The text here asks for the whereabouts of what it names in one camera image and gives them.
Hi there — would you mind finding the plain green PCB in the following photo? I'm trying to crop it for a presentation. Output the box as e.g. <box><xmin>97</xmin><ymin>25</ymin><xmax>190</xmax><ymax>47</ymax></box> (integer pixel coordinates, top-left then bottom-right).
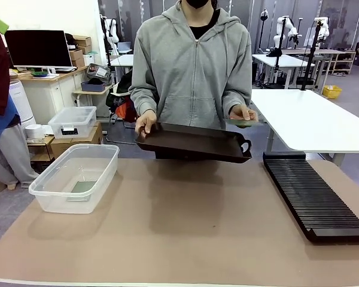
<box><xmin>67</xmin><ymin>181</ymin><xmax>97</xmax><ymax>203</ymax></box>

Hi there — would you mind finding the dark brown serving tray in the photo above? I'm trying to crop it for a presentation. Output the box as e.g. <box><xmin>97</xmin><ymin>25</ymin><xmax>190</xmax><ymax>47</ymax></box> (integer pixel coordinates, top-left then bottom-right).
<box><xmin>134</xmin><ymin>121</ymin><xmax>253</xmax><ymax>164</ymax></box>

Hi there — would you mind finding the green PCB with printed traces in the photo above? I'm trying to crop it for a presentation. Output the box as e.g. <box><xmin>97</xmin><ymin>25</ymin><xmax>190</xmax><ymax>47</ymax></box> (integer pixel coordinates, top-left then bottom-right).
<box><xmin>226</xmin><ymin>118</ymin><xmax>260</xmax><ymax>128</ymax></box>

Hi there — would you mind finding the person's left forearm grey sleeve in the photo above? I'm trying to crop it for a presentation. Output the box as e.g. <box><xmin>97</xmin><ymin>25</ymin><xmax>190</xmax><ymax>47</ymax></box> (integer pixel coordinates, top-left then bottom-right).
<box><xmin>221</xmin><ymin>86</ymin><xmax>252</xmax><ymax>111</ymax></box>

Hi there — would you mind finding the person's right forearm grey sleeve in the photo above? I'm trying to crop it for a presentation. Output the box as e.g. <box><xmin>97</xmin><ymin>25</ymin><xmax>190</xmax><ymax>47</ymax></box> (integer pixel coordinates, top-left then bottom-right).
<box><xmin>129</xmin><ymin>83</ymin><xmax>161</xmax><ymax>116</ymax></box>

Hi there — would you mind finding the person's right hand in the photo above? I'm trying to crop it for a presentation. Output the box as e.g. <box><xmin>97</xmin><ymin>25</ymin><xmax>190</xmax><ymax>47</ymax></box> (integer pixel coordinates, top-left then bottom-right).
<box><xmin>134</xmin><ymin>109</ymin><xmax>158</xmax><ymax>138</ymax></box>

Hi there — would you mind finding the person's left hand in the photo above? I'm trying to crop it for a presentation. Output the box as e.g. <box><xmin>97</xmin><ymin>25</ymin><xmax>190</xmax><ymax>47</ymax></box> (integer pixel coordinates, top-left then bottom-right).
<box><xmin>228</xmin><ymin>104</ymin><xmax>258</xmax><ymax>129</ymax></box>

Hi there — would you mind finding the black computer monitor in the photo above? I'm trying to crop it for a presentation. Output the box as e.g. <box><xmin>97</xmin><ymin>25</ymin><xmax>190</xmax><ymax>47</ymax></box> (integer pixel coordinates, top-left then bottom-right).
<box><xmin>4</xmin><ymin>29</ymin><xmax>74</xmax><ymax>72</ymax></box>

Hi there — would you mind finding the white air purifier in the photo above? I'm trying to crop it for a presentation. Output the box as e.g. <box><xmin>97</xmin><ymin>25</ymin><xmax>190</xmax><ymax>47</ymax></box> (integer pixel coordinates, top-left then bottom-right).
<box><xmin>8</xmin><ymin>79</ymin><xmax>36</xmax><ymax>126</ymax></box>

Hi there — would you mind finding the white cabinet desk wooden top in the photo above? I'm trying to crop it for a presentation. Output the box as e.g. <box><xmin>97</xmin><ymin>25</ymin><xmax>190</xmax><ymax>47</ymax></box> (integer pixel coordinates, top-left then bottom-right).
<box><xmin>10</xmin><ymin>66</ymin><xmax>89</xmax><ymax>125</ymax></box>

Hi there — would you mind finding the grey tool case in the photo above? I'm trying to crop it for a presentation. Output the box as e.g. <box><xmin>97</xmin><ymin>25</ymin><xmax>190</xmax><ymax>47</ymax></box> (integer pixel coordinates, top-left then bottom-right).
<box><xmin>86</xmin><ymin>62</ymin><xmax>111</xmax><ymax>80</ymax></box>

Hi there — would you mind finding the grey plastic bin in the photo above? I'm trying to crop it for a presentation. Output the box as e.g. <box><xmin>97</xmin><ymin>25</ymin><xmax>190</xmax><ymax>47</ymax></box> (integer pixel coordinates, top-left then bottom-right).
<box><xmin>81</xmin><ymin>80</ymin><xmax>106</xmax><ymax>92</ymax></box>

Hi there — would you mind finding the small white round device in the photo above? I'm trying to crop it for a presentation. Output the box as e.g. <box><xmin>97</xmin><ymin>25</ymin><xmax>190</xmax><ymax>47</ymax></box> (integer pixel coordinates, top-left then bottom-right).
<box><xmin>24</xmin><ymin>123</ymin><xmax>45</xmax><ymax>141</ymax></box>

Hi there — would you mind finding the small wooden side table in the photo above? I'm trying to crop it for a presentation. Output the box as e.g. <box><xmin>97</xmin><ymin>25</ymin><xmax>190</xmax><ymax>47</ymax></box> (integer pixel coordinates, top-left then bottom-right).
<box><xmin>72</xmin><ymin>83</ymin><xmax>114</xmax><ymax>108</ymax></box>

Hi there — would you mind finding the clear lidded storage box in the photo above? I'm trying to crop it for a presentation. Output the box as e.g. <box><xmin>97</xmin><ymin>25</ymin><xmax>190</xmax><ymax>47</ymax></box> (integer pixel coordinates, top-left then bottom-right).
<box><xmin>47</xmin><ymin>106</ymin><xmax>97</xmax><ymax>139</ymax></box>

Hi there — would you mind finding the white background table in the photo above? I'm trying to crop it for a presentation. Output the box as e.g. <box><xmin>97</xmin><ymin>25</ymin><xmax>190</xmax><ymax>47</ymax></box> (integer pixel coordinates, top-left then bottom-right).
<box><xmin>251</xmin><ymin>53</ymin><xmax>315</xmax><ymax>89</ymax></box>
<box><xmin>109</xmin><ymin>53</ymin><xmax>135</xmax><ymax>84</ymax></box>

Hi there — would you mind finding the low wooden black-framed stool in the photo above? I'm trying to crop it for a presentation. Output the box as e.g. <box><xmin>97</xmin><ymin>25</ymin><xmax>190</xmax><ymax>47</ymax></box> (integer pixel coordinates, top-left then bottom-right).
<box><xmin>26</xmin><ymin>134</ymin><xmax>55</xmax><ymax>166</ymax></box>

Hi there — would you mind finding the chair with piled clothes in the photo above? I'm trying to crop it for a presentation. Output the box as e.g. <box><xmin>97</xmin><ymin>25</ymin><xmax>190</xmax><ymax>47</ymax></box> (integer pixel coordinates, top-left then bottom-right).
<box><xmin>105</xmin><ymin>68</ymin><xmax>144</xmax><ymax>145</ymax></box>

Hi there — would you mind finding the large cardboard box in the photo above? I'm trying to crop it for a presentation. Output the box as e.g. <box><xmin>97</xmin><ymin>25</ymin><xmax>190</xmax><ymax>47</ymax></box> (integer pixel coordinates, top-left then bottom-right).
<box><xmin>50</xmin><ymin>121</ymin><xmax>104</xmax><ymax>159</ymax></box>

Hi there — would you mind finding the clear plastic tub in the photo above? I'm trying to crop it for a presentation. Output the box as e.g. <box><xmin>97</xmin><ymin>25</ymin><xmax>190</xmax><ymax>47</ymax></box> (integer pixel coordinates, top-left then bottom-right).
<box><xmin>28</xmin><ymin>143</ymin><xmax>120</xmax><ymax>215</ymax></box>

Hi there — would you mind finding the person in grey hoodie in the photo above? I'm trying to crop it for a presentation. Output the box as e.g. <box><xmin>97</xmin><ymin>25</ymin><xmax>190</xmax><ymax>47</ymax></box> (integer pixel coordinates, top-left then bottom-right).
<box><xmin>129</xmin><ymin>0</ymin><xmax>252</xmax><ymax>161</ymax></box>

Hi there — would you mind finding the black tripod stand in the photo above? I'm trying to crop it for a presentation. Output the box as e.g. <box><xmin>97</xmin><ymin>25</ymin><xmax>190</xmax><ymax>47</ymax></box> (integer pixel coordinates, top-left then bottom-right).
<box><xmin>263</xmin><ymin>16</ymin><xmax>288</xmax><ymax>89</ymax></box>

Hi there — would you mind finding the large white table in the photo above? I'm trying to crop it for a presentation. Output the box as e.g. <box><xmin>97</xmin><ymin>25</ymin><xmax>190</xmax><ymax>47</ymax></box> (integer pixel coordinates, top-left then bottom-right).
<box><xmin>251</xmin><ymin>88</ymin><xmax>359</xmax><ymax>165</ymax></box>

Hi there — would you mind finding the yellow plastic basket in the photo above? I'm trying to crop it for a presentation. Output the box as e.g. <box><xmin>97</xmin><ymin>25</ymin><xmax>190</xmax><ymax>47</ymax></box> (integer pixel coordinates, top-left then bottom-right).
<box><xmin>322</xmin><ymin>85</ymin><xmax>343</xmax><ymax>99</ymax></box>

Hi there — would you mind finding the wooden shelf unit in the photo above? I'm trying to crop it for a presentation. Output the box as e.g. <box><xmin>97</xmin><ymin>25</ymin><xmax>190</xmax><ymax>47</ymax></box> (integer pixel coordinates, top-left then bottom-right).
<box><xmin>317</xmin><ymin>48</ymin><xmax>357</xmax><ymax>75</ymax></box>

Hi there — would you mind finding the black slotted PCB rack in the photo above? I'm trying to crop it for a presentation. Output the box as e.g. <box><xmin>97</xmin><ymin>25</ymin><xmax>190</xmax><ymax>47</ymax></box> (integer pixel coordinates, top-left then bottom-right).
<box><xmin>262</xmin><ymin>151</ymin><xmax>359</xmax><ymax>243</ymax></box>

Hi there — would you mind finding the black camera stand pole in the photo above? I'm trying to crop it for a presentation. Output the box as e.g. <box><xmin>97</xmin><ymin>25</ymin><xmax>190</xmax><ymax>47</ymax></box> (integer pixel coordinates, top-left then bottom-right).
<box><xmin>300</xmin><ymin>20</ymin><xmax>325</xmax><ymax>90</ymax></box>

